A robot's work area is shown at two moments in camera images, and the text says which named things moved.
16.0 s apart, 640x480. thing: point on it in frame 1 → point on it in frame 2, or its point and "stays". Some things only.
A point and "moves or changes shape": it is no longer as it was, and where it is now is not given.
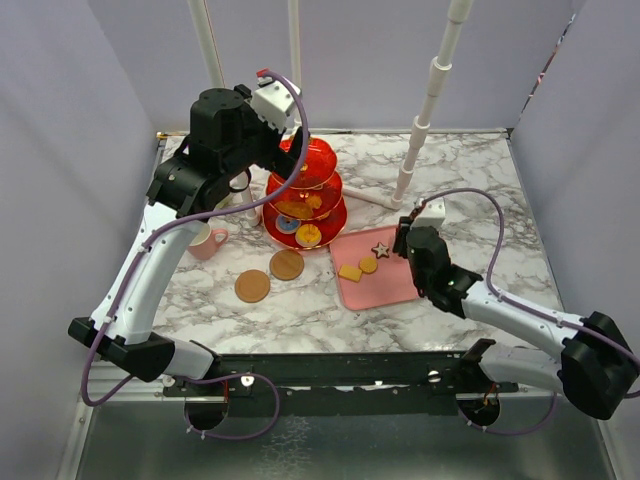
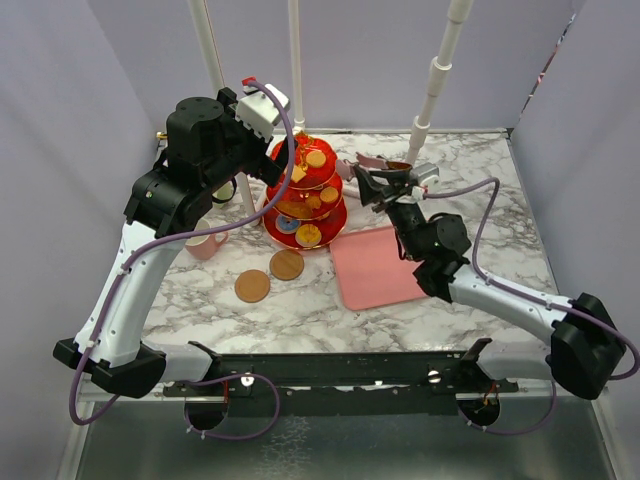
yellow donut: [308, 235] stays
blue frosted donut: [287, 225] stays
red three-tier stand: [310, 214] stays
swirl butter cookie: [314, 201] stays
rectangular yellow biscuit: [350, 272] moves or changes shape
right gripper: [405, 223] → [369, 192]
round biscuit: [368, 264] → [315, 158]
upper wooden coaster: [286, 264] stays
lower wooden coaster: [252, 286] stays
